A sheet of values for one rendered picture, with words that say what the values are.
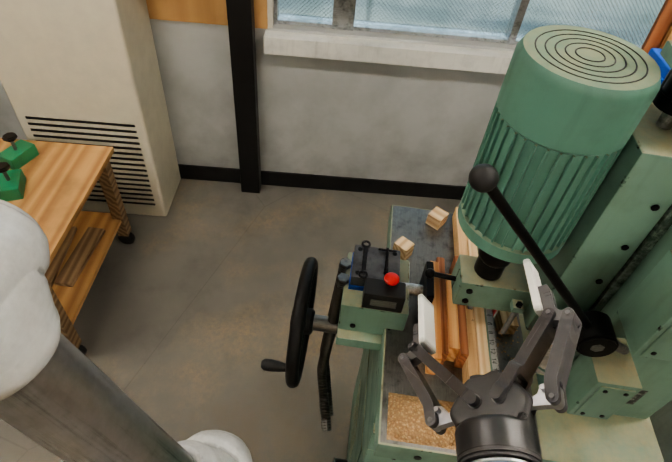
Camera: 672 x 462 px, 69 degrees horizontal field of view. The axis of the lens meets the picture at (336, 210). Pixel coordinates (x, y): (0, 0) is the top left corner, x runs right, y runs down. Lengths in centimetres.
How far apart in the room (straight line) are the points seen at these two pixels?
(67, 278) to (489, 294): 162
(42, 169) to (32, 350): 154
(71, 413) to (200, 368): 137
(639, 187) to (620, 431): 61
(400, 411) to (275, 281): 136
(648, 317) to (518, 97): 37
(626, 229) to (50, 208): 169
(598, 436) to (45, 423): 98
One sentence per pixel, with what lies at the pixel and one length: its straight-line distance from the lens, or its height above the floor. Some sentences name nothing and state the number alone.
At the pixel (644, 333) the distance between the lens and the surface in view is 84.
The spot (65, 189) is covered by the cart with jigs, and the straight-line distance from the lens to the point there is 198.
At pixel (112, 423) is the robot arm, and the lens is 72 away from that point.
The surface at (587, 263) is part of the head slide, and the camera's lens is 86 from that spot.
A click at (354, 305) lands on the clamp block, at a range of 99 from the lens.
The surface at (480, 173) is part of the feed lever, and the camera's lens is 60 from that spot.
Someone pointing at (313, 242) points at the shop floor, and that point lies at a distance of 235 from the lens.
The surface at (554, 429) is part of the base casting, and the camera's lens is 117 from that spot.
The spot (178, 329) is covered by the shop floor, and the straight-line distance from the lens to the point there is 212.
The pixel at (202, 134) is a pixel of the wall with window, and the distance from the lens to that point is 251.
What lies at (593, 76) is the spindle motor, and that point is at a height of 150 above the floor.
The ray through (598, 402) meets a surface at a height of 102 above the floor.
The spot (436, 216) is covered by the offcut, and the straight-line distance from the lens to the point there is 123.
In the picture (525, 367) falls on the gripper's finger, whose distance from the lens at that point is 54.
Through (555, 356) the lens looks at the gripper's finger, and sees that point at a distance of 53.
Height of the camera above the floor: 177
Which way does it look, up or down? 45 degrees down
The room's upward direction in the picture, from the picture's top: 6 degrees clockwise
